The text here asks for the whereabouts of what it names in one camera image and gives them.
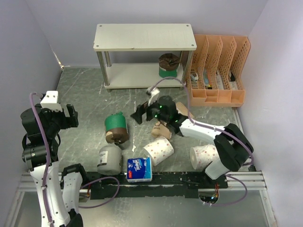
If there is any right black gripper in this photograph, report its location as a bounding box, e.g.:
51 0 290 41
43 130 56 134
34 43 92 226
130 95 169 125

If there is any green brown paper roll labelled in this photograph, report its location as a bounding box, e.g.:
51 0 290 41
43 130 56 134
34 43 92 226
159 53 180 78

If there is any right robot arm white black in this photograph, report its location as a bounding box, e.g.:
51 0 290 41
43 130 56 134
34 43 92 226
131 96 254 188

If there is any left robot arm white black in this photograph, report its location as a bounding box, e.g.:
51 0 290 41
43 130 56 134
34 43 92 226
20 104 89 227

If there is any beige two-tier shelf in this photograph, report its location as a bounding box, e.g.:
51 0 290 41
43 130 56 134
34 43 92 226
93 24 197 92

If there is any tan cartoon paper roll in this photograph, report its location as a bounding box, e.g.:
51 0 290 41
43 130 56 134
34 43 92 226
151 121 172 140

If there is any green brown paper roll left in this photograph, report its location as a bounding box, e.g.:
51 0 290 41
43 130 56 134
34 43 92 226
105 112 129 144

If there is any tan barcode paper roll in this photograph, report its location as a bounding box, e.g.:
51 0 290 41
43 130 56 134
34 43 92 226
176 102 195 119

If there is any white dotted paper roll centre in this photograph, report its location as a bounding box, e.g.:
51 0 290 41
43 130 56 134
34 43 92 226
143 136 174 166

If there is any white dotted paper roll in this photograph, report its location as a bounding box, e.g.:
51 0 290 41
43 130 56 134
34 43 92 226
190 144 219 170
143 136 174 166

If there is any blue Tempo tissue pack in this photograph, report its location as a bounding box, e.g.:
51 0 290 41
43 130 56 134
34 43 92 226
126 157 152 183

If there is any grey wrapped paper roll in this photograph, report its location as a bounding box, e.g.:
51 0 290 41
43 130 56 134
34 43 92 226
97 144 122 175

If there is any white dotted paper roll right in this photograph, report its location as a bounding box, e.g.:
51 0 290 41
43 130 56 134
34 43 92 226
190 144 219 170

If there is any orange plastic file organizer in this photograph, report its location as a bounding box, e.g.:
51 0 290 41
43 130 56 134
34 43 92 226
187 35 250 107

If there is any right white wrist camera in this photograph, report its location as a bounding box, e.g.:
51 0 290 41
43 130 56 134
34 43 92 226
146 87 160 106

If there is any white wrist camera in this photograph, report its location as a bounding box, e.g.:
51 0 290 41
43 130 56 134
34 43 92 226
40 91 62 112
146 87 160 106

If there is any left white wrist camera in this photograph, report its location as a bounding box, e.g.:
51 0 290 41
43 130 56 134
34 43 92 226
40 91 62 112

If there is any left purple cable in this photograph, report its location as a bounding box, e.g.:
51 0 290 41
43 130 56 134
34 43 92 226
29 92 120 227

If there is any purple cable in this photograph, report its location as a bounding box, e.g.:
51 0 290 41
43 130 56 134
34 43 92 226
29 92 120 227
150 77 254 207

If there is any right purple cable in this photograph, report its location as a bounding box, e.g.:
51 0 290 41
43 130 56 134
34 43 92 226
150 77 254 207

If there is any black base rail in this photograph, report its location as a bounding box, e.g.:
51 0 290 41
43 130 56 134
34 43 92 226
84 172 228 200

